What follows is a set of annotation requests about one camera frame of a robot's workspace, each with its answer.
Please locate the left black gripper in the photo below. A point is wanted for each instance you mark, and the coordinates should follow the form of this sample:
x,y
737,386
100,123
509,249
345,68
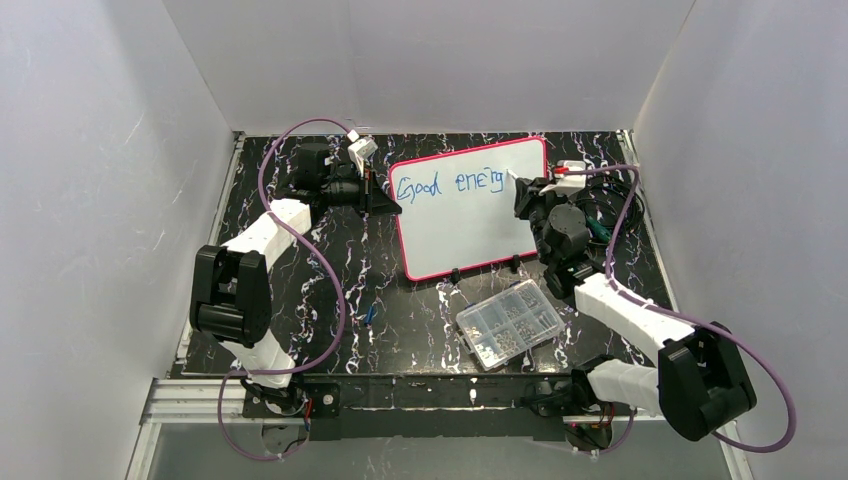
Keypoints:
x,y
365,195

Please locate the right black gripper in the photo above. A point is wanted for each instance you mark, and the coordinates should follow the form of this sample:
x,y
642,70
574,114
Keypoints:
x,y
524,198

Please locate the pink framed whiteboard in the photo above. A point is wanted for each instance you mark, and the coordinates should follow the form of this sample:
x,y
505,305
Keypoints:
x,y
458,206

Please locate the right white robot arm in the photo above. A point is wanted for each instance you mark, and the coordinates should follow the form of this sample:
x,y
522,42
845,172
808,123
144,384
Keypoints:
x,y
696,380

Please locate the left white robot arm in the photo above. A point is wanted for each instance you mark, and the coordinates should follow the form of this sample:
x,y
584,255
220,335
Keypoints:
x,y
231,294

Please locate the whiteboard metal stand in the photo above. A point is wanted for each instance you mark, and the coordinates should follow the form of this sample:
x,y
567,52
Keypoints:
x,y
503,272

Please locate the clear plastic parts organizer box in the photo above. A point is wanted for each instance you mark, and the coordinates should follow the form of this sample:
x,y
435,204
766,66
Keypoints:
x,y
503,326

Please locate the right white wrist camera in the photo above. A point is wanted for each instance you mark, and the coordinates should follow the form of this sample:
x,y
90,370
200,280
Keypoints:
x,y
568,178

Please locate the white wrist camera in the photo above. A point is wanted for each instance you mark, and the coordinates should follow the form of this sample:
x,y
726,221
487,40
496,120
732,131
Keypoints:
x,y
360,150
568,178

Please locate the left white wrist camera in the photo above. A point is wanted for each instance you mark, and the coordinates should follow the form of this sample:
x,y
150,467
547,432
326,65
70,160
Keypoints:
x,y
360,150

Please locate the coiled black cable green plug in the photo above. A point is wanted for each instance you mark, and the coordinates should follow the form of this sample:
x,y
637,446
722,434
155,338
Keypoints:
x,y
603,201

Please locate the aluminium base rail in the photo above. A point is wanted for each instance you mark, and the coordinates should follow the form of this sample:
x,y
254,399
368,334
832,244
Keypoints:
x,y
407,427

